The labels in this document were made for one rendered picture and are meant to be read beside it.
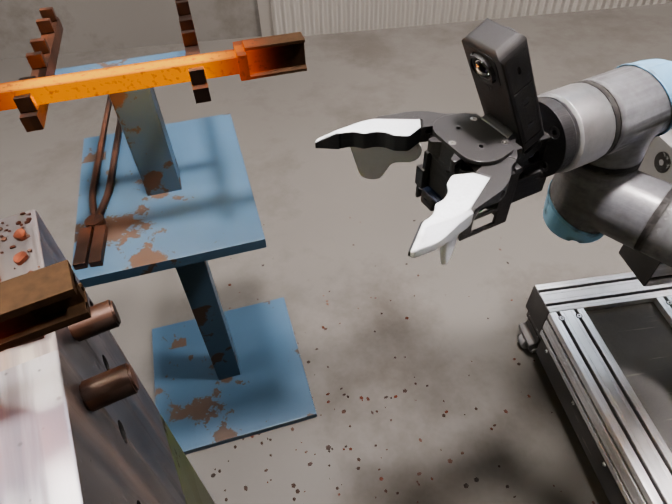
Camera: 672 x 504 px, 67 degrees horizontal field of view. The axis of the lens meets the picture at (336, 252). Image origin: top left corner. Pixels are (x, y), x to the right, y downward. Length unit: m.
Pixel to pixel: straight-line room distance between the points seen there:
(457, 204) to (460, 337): 1.17
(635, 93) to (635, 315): 0.98
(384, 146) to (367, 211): 1.42
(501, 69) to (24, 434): 0.42
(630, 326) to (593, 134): 0.98
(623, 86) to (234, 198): 0.62
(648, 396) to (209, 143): 1.08
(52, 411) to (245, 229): 0.50
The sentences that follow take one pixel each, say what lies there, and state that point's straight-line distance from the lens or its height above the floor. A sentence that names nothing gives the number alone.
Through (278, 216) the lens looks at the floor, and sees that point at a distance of 1.86.
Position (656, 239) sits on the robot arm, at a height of 0.88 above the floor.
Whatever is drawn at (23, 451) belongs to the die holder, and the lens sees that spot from 0.42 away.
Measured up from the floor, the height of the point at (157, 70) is 0.94.
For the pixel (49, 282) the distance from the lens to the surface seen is 0.36.
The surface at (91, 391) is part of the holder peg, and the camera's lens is 0.46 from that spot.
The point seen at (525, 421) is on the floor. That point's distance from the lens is 1.45.
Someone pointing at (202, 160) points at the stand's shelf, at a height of 0.67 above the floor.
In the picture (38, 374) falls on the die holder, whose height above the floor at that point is 0.91.
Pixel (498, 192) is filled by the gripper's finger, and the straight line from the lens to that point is 0.39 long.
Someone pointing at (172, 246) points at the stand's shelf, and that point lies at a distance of 0.85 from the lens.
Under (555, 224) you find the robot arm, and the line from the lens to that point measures 0.63.
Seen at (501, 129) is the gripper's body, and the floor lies 1.01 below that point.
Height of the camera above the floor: 1.25
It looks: 47 degrees down
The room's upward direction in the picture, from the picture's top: 2 degrees counter-clockwise
